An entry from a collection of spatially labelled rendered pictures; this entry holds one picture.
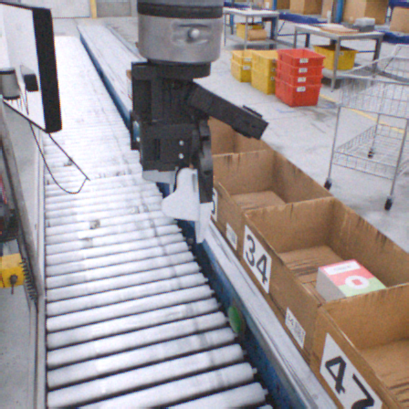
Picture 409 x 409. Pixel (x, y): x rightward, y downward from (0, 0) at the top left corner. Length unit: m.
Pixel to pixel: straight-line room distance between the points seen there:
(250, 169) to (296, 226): 0.39
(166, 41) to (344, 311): 0.68
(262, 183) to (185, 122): 1.17
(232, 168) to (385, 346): 0.80
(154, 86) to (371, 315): 0.71
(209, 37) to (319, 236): 0.97
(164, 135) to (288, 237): 0.87
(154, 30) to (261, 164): 1.19
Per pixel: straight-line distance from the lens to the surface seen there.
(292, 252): 1.33
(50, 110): 1.21
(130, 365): 1.21
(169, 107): 0.51
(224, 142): 1.98
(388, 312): 1.04
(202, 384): 1.14
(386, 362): 1.07
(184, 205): 0.51
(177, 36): 0.46
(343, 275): 1.16
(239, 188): 1.62
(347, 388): 0.91
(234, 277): 1.21
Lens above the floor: 1.63
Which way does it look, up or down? 29 degrees down
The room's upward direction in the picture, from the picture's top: straight up
